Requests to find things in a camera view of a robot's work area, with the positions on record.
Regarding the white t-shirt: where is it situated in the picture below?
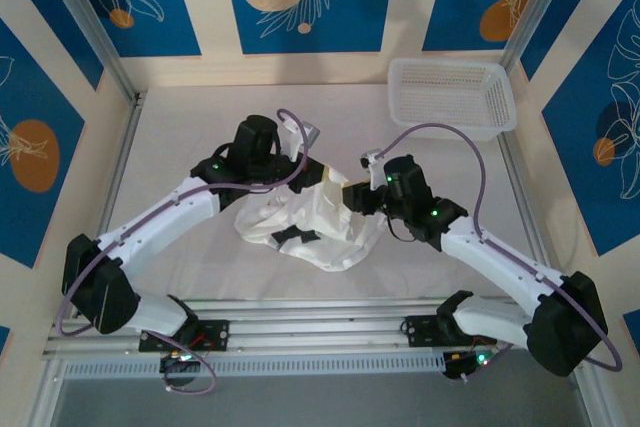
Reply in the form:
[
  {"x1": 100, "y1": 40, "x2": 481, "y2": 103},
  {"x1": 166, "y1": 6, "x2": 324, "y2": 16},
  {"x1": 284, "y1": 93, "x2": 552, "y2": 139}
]
[{"x1": 234, "y1": 169, "x2": 387, "y2": 274}]

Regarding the white plastic mesh basket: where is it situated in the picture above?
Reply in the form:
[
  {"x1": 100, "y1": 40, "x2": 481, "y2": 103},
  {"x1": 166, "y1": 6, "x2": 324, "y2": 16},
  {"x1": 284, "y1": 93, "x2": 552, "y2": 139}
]
[{"x1": 387, "y1": 56, "x2": 519, "y2": 143}]

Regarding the black controller board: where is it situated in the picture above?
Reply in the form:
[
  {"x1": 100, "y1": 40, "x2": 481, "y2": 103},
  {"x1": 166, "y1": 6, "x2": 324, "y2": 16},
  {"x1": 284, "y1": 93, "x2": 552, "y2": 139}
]
[
  {"x1": 442, "y1": 349, "x2": 496, "y2": 382},
  {"x1": 158, "y1": 350, "x2": 202, "y2": 391}
]

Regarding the aluminium table side rail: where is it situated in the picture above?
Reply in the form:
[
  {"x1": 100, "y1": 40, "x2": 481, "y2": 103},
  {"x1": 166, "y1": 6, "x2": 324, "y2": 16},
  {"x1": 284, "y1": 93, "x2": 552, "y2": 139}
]
[
  {"x1": 27, "y1": 91, "x2": 146, "y2": 427},
  {"x1": 497, "y1": 134, "x2": 609, "y2": 427}
]

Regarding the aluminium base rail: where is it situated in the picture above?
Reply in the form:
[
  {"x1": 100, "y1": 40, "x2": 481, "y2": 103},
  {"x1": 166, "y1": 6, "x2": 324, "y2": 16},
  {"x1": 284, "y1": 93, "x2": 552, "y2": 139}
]
[{"x1": 42, "y1": 296, "x2": 594, "y2": 362}]

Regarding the grey slotted cable duct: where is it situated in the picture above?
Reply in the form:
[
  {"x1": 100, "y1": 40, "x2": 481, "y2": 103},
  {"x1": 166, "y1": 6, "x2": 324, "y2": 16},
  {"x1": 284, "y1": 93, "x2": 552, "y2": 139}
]
[{"x1": 64, "y1": 352, "x2": 446, "y2": 379}]

